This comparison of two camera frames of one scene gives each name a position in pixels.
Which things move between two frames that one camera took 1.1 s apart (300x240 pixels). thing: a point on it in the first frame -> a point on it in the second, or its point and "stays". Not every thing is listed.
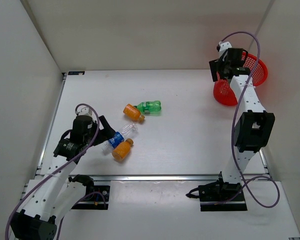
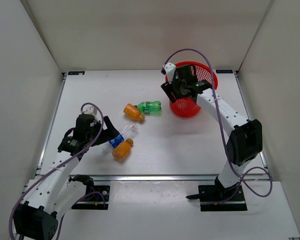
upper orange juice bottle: (133, 113) stays
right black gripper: (216, 66) -> (168, 87)
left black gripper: (109, 130) stays
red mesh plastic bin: (223, 90) -> (186, 106)
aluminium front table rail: (164, 178) stays
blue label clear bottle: (119, 137) stays
